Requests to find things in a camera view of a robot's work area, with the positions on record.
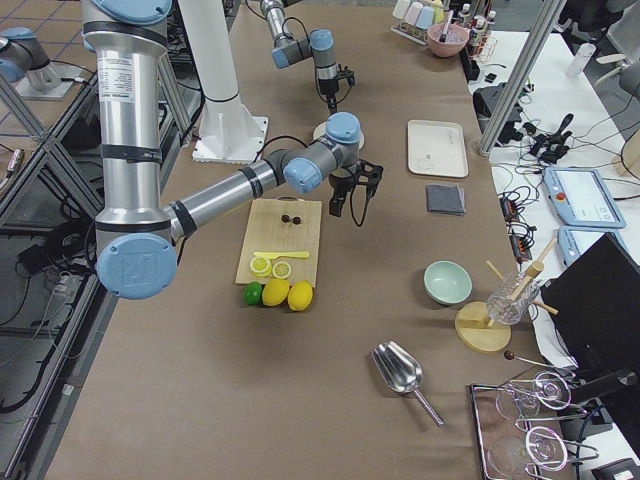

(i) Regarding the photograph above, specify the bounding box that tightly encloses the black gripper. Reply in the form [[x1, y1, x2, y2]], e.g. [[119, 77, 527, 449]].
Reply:
[[329, 159, 384, 216], [315, 64, 355, 113]]

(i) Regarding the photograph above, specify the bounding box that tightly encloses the beige shallow plate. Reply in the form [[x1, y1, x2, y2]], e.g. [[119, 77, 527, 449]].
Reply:
[[313, 122, 327, 141]]

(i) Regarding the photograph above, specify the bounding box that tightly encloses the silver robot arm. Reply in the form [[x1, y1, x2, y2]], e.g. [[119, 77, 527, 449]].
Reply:
[[83, 1, 382, 300], [260, 0, 356, 114]]

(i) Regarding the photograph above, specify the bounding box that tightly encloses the cream rabbit tray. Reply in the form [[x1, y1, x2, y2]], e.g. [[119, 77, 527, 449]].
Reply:
[[407, 120, 468, 178]]

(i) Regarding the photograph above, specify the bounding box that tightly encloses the bamboo cutting board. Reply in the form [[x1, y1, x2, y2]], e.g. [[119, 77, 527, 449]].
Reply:
[[235, 199, 322, 286]]

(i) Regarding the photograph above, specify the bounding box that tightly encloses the yellow plastic knife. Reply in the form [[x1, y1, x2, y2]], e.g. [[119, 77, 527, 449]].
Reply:
[[253, 250, 311, 260]]

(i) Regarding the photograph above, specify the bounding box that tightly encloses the lemon slice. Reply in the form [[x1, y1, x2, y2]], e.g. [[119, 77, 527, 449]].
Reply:
[[271, 261, 292, 279], [249, 256, 272, 278]]

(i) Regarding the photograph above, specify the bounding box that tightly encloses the yellow lemon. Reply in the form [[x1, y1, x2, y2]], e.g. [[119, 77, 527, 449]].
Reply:
[[287, 281, 314, 311], [262, 278, 291, 307]]

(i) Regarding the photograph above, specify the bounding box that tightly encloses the grey folded cloth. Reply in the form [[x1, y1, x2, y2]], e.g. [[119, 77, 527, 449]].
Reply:
[[425, 184, 466, 216]]

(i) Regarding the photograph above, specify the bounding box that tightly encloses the white cup rack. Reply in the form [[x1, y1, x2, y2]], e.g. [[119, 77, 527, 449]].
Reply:
[[391, 19, 430, 45]]

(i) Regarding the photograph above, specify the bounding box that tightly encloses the mint cup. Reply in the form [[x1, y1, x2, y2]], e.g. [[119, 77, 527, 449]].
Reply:
[[392, 0, 411, 20]]

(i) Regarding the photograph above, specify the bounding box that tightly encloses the green lime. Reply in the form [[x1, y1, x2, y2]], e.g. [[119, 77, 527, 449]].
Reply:
[[243, 281, 263, 306]]

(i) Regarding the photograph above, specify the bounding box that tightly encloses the pink cup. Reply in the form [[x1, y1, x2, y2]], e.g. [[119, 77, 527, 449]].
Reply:
[[404, 1, 423, 26]]

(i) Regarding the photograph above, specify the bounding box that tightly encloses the blue cup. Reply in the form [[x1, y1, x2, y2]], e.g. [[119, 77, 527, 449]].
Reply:
[[416, 5, 434, 30]]

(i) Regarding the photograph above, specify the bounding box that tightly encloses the mint green bowl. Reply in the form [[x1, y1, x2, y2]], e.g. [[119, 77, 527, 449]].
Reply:
[[423, 260, 472, 306]]

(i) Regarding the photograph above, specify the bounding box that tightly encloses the pink bowl with ice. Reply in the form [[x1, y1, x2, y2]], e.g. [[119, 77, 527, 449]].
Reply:
[[427, 24, 469, 58]]

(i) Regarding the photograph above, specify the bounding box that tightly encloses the steel scoop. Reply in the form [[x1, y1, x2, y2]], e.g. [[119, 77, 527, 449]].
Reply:
[[371, 341, 445, 427]]

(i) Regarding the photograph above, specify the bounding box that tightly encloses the wooden cup stand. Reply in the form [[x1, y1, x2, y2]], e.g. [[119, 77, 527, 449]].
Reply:
[[455, 238, 559, 353]]

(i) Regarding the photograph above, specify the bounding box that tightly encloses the clear glass cup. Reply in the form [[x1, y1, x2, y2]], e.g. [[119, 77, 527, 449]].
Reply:
[[487, 272, 540, 325]]

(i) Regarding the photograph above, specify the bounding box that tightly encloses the blue teach pendant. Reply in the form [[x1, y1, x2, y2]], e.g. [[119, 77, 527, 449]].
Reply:
[[557, 225, 627, 266], [543, 167, 626, 229]]

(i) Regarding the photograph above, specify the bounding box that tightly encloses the white bottle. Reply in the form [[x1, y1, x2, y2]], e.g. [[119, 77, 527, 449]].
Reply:
[[566, 43, 597, 78]]

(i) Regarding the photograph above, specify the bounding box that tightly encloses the black monitor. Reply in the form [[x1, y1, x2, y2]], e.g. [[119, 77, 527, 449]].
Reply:
[[542, 233, 639, 375]]

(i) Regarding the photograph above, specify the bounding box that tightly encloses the black wine glass rack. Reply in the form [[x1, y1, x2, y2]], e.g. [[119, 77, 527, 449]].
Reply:
[[470, 384, 599, 479]]

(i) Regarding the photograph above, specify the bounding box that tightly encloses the white camera post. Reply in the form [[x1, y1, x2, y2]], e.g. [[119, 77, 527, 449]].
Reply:
[[179, 0, 268, 164]]

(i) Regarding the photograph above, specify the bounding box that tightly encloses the aluminium frame post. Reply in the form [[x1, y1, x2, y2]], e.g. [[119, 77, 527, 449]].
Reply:
[[478, 0, 566, 157]]

